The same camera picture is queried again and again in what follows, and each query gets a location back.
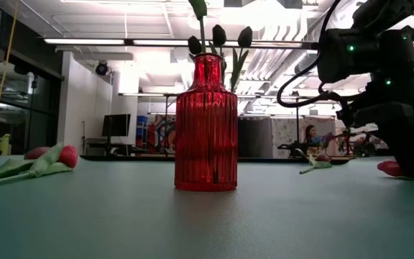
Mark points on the dark pink artificial tulip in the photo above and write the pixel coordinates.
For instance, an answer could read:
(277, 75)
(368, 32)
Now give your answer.
(36, 153)
(323, 157)

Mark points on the black table frame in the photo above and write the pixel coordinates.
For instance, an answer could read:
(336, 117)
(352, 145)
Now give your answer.
(138, 157)

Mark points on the person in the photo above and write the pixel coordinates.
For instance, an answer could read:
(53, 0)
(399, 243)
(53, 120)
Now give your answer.
(311, 138)

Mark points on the red ribbed glass vase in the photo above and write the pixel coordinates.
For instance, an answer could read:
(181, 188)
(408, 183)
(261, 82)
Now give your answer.
(206, 136)

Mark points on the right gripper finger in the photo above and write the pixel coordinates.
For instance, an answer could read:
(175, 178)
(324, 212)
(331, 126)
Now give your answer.
(413, 158)

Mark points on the colourful painted panel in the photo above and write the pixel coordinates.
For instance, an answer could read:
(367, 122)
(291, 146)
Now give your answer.
(162, 135)

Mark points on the background desk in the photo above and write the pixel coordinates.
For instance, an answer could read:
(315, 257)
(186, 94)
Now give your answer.
(120, 145)

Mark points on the black dome camera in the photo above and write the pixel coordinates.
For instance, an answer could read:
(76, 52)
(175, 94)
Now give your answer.
(101, 68)

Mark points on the black computer monitor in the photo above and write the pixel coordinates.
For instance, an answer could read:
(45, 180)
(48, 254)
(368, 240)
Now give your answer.
(116, 125)

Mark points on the white patterned curtain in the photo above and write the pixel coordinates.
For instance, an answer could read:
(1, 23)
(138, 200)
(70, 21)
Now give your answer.
(286, 131)

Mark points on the yellow-green container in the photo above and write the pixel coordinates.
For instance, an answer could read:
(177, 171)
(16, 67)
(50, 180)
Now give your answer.
(4, 144)

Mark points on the ceiling light strip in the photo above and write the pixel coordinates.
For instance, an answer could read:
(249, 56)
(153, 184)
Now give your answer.
(160, 42)
(85, 41)

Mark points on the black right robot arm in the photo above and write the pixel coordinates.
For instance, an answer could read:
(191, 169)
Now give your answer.
(372, 54)

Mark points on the blue storage bins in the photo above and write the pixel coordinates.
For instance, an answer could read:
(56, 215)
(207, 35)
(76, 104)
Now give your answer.
(142, 124)

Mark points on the black partition panel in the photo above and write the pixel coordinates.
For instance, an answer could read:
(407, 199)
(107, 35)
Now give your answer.
(253, 138)

